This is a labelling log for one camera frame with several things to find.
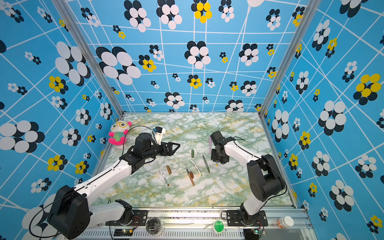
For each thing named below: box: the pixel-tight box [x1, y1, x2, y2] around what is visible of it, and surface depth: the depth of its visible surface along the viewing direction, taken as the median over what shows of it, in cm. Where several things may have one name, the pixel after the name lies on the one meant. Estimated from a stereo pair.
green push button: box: [213, 220, 225, 233], surface depth 64 cm
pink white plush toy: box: [108, 120, 133, 149], surface depth 104 cm
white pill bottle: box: [276, 215, 295, 229], surface depth 68 cm
